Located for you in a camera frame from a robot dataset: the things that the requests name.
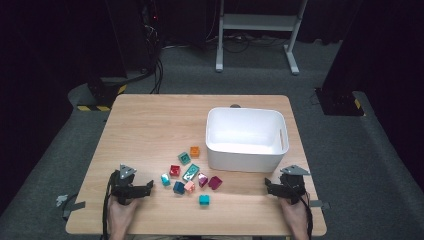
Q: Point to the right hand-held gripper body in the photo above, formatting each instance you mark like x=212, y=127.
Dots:
x=293, y=188

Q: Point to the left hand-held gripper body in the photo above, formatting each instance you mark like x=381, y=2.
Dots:
x=121, y=190

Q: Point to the small cyan toy block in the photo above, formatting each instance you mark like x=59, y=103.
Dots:
x=165, y=179

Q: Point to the red toy block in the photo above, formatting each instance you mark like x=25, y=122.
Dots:
x=174, y=170

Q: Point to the dark blue toy block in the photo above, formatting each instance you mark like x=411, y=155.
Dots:
x=178, y=187

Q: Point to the salmon pink toy block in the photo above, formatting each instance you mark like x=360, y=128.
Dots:
x=189, y=186

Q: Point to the square teal green toy block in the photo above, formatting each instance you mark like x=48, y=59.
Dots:
x=184, y=158

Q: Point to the long teal green toy block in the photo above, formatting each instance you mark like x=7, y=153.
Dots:
x=191, y=172

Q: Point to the shiny magenta toy block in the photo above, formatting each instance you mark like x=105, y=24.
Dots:
x=202, y=180

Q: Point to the dark magenta toy block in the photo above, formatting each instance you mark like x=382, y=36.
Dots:
x=215, y=182

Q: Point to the orange toy block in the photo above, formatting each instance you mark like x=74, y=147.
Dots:
x=194, y=151

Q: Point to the white plastic bin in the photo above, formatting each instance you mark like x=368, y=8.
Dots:
x=246, y=126

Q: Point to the person's left hand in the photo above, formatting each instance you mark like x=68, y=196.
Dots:
x=120, y=215

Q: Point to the person's right hand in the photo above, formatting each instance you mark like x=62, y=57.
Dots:
x=296, y=215

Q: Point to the grey tape strip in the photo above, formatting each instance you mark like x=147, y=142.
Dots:
x=320, y=204
x=75, y=206

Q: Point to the crumpled white tape piece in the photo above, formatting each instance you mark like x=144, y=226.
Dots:
x=61, y=200

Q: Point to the dark table grommet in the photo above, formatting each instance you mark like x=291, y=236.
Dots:
x=235, y=106

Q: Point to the black yellow-striped stand base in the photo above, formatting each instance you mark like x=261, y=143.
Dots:
x=103, y=95

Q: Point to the white metal stand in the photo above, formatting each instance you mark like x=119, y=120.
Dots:
x=256, y=22

